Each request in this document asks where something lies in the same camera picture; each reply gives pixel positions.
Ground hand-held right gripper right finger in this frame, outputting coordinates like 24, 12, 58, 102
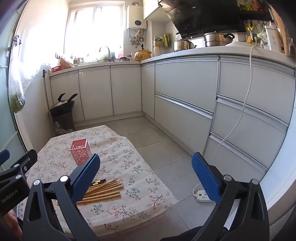
191, 152, 270, 241

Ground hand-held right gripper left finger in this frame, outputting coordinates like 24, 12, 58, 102
23, 153, 101, 241

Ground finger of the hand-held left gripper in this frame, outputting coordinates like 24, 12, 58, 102
0, 149, 38, 178
0, 149, 10, 166

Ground pile of wooden chopsticks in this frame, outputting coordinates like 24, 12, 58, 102
76, 178, 124, 204

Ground white power strip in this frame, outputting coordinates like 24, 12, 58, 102
193, 189, 216, 202

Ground floral tablecloth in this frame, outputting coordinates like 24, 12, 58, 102
17, 125, 178, 239

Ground brown waste bin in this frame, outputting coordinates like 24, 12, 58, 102
53, 111, 75, 131

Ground plastic bag with greens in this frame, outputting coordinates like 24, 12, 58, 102
9, 56, 37, 114

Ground person's dark trousers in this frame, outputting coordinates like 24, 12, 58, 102
159, 226, 208, 241

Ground black wok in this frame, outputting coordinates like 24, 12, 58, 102
50, 93, 78, 117

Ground frosted glass sliding door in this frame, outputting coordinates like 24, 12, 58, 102
0, 9, 28, 158

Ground grey pole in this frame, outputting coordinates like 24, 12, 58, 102
43, 69, 50, 114

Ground white door base cabinet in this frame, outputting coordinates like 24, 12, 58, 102
49, 61, 142, 122

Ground white drawer base cabinet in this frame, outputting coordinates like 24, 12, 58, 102
141, 46, 296, 183

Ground wicker basket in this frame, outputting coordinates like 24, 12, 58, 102
60, 56, 75, 69

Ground chrome faucet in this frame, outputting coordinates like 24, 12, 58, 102
99, 46, 111, 61

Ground steel pot with lid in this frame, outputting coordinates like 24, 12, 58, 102
173, 38, 197, 52

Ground yellow clay pot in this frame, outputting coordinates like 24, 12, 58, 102
134, 44, 152, 61

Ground large steel pot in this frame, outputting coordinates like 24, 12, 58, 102
203, 32, 235, 47

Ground kitchen window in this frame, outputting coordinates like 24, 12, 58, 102
66, 7, 124, 58

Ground yellow rubber gloves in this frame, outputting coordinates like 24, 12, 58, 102
162, 32, 171, 48

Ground white countertop appliance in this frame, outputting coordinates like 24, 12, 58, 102
264, 25, 282, 52

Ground black range hood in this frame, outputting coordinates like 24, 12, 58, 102
159, 0, 247, 35

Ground wooden cutting board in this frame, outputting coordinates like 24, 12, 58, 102
273, 9, 292, 57

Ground white water heater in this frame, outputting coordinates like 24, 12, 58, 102
126, 3, 148, 30

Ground long white cable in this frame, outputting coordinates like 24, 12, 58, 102
214, 42, 255, 160

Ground black wall shelf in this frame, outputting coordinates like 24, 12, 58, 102
238, 0, 273, 20

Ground white wall cabinet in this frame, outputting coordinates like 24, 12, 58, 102
143, 0, 162, 21

